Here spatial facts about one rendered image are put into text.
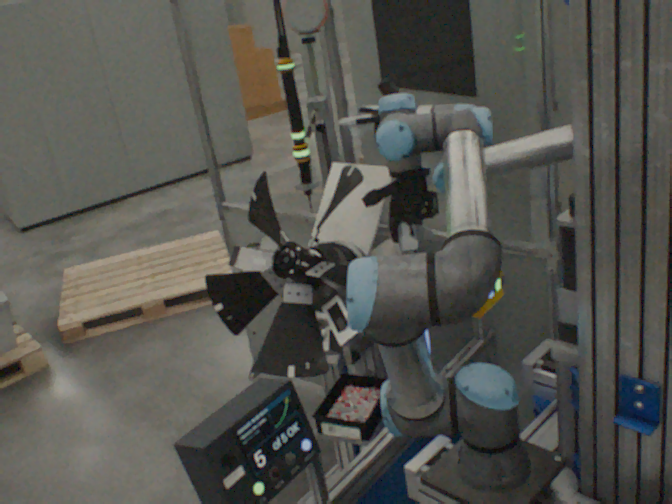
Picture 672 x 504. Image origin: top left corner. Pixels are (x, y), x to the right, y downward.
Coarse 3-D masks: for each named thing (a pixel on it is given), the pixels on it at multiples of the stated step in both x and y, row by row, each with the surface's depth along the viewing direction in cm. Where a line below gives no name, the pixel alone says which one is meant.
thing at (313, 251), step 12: (276, 252) 223; (288, 252) 220; (300, 252) 217; (312, 252) 223; (276, 264) 222; (288, 264) 220; (300, 264) 216; (312, 264) 221; (288, 276) 217; (300, 276) 219; (312, 276) 225
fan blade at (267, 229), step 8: (264, 176) 236; (256, 184) 241; (264, 184) 236; (256, 192) 241; (264, 192) 236; (256, 200) 242; (264, 200) 236; (248, 208) 248; (256, 208) 243; (264, 208) 236; (272, 208) 231; (248, 216) 249; (256, 216) 245; (264, 216) 238; (272, 216) 232; (256, 224) 247; (264, 224) 241; (272, 224) 233; (264, 232) 243; (272, 232) 236; (272, 240) 240; (280, 240) 232
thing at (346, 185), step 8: (344, 168) 230; (344, 176) 225; (352, 176) 218; (360, 176) 213; (344, 184) 220; (352, 184) 215; (336, 192) 224; (344, 192) 216; (336, 200) 218; (328, 208) 221; (328, 216) 217; (320, 224) 219
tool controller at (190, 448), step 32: (256, 384) 157; (288, 384) 152; (224, 416) 146; (256, 416) 145; (288, 416) 151; (192, 448) 138; (224, 448) 139; (288, 448) 150; (192, 480) 144; (224, 480) 138; (256, 480) 143; (288, 480) 149
